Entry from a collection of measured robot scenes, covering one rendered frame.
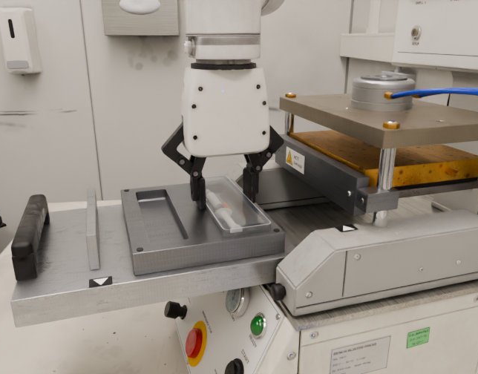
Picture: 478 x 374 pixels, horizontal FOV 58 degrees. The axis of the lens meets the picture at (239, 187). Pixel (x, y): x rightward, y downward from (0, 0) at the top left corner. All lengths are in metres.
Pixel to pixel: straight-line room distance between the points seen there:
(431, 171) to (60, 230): 0.46
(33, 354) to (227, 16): 0.56
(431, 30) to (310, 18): 1.42
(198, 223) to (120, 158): 1.67
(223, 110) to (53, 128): 1.74
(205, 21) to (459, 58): 0.38
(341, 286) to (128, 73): 1.74
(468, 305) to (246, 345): 0.26
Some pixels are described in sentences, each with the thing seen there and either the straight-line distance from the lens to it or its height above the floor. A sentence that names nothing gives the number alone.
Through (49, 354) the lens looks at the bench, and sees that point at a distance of 0.75.
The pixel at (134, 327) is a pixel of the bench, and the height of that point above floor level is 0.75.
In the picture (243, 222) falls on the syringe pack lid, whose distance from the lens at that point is 0.48.
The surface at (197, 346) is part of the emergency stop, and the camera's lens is 0.63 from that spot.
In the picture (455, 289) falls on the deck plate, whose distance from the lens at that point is 0.56.
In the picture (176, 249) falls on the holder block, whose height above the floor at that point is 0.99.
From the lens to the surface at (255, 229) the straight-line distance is 0.47.
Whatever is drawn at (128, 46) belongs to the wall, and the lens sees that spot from 2.07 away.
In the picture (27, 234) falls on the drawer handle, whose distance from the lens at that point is 0.49.
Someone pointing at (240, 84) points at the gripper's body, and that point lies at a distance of 0.49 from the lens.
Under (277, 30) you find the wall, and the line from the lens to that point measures 2.10.
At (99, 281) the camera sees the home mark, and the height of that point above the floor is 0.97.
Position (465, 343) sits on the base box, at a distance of 0.62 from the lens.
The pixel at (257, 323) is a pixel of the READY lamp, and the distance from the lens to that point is 0.50.
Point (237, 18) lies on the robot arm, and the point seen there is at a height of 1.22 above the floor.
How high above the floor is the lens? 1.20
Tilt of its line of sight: 19 degrees down
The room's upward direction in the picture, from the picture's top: straight up
